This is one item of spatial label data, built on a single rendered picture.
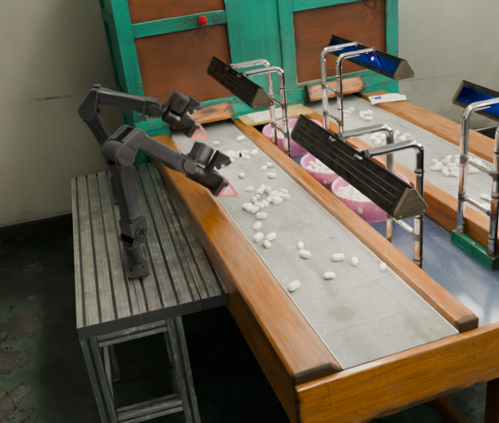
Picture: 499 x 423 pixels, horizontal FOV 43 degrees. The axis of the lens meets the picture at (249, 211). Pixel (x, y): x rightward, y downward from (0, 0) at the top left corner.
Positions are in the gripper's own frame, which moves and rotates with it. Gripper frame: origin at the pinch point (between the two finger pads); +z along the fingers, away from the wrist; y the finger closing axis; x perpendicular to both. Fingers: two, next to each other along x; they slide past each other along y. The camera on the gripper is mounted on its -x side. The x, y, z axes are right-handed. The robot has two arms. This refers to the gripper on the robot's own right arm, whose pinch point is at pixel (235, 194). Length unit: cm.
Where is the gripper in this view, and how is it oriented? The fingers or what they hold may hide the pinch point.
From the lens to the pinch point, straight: 226.9
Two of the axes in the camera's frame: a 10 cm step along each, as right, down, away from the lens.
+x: -5.4, 8.2, 1.7
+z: 7.8, 4.2, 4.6
